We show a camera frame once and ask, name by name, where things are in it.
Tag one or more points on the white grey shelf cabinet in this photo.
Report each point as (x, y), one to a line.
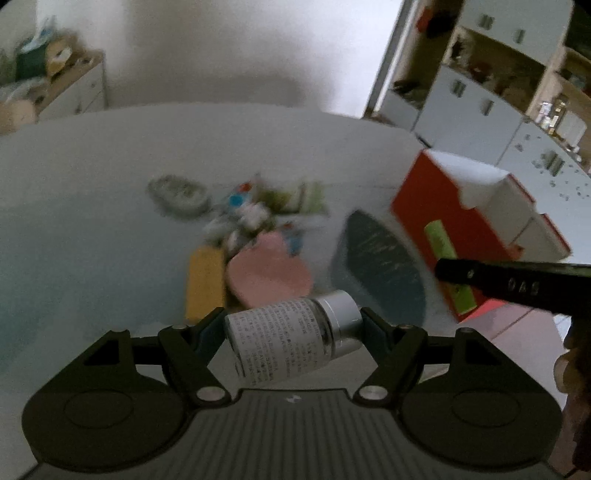
(463, 75)

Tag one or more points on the white oval keychain toy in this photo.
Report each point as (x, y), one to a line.
(218, 229)

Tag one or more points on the pink heart-shaped bowl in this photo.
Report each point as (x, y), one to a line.
(264, 273)

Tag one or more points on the white bottle green cap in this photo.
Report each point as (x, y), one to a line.
(298, 198)

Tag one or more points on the green tissue box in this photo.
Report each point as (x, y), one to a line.
(46, 60)

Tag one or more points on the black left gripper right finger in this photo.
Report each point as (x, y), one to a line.
(460, 399)

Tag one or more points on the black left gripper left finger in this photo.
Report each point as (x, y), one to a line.
(126, 400)

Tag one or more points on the person's right hand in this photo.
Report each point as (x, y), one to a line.
(572, 377)

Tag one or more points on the yellow rectangular box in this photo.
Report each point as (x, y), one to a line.
(205, 286)

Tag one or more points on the white labelled jar silver lid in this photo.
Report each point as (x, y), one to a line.
(291, 338)

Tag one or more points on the patterned play mat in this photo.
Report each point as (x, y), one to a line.
(78, 266)

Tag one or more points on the white wooden sideboard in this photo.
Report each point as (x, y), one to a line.
(80, 88)

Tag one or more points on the light green tube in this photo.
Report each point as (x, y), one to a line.
(461, 296)

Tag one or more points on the grey-green correction tape dispenser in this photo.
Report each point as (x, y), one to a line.
(179, 196)

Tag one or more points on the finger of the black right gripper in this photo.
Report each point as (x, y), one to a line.
(559, 288)

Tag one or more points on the red white storage box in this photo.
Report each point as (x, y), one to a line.
(455, 207)

